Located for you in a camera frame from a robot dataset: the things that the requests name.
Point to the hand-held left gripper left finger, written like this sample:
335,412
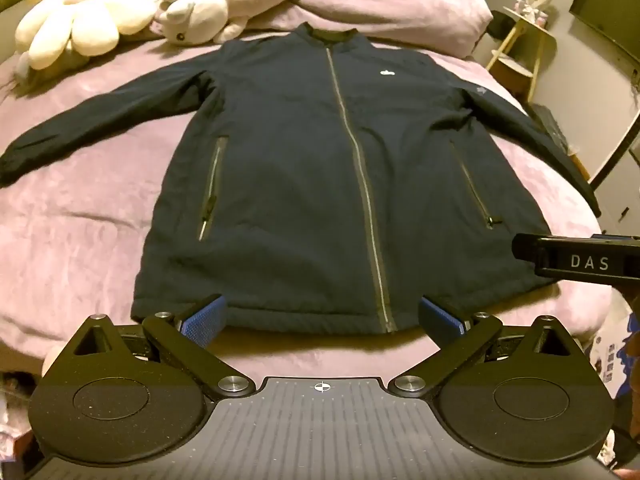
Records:
202,319

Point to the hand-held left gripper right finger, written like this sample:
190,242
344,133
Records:
439,321

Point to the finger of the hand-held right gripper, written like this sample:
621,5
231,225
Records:
524,247

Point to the navy zip jacket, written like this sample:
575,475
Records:
300,185

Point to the blue printed cloth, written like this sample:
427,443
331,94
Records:
612,355

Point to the purple bed blanket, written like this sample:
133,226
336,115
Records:
100,260

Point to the yellow side table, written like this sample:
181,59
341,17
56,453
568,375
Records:
520,67

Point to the small pink ornaments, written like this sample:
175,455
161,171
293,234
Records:
527,10

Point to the pink pillow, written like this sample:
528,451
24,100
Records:
400,10

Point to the white long plush toy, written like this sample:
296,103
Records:
200,15

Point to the cream flower plush toy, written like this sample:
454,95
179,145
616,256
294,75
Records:
75,20

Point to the dark wall screen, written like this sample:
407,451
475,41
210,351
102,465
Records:
610,10

